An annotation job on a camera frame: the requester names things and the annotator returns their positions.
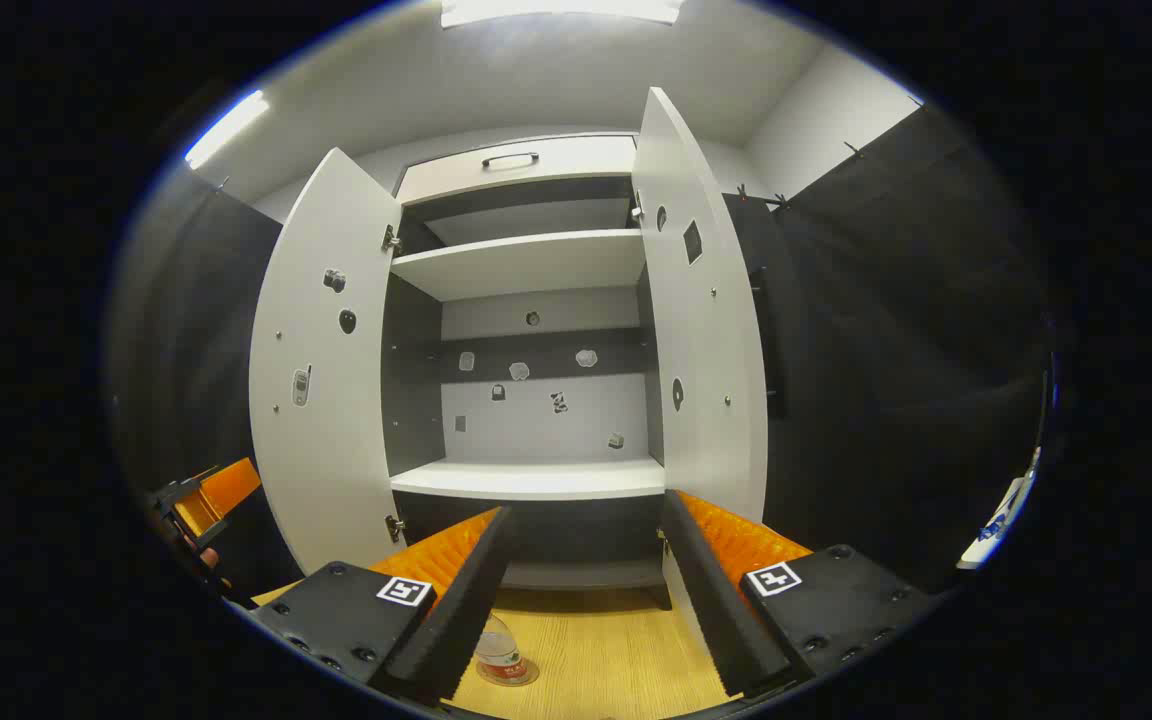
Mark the white open-front cabinet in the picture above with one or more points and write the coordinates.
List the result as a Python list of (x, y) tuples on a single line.
[(526, 262)]

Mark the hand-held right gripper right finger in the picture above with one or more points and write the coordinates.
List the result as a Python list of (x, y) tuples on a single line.
[(711, 600)]

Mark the white cabinet drawer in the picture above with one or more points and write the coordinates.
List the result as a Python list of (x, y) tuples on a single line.
[(576, 165)]

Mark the white board with blue print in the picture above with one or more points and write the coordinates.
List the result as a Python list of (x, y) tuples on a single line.
[(996, 515)]

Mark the clear water bottle red label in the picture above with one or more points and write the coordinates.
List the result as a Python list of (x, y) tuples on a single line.
[(498, 650)]

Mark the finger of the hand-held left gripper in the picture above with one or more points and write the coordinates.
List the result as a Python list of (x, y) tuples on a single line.
[(226, 490)]

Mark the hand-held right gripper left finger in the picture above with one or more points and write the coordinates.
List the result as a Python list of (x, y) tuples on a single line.
[(456, 600)]

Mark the ceiling light panel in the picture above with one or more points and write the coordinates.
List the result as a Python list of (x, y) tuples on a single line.
[(556, 10), (226, 128)]

